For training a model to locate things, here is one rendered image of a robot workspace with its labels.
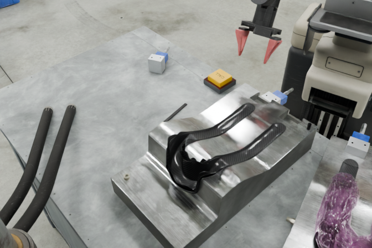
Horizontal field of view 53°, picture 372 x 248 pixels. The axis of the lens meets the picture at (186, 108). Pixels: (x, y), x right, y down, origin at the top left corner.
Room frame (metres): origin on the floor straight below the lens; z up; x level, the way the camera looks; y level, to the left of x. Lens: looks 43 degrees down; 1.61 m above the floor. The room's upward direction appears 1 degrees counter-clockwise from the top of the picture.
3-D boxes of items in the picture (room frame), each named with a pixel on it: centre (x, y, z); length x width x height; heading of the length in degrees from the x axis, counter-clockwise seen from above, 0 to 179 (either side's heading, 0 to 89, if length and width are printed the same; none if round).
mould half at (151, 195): (0.63, -0.08, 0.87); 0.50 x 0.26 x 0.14; 131
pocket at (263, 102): (0.82, -0.22, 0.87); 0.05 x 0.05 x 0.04; 41
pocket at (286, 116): (0.73, -0.29, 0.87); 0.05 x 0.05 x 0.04; 41
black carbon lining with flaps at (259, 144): (0.63, -0.10, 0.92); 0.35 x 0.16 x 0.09; 131
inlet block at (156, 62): (1.14, 0.08, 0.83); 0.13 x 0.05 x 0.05; 159
